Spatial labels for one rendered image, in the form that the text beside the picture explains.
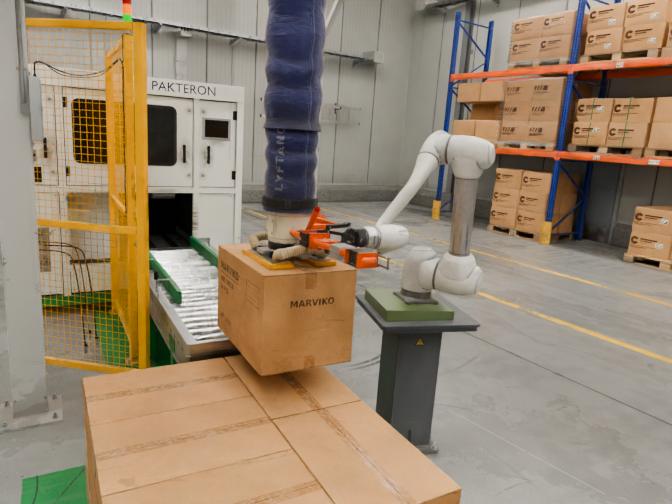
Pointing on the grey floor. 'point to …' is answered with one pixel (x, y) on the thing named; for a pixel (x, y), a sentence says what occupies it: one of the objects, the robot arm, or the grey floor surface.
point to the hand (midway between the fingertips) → (316, 239)
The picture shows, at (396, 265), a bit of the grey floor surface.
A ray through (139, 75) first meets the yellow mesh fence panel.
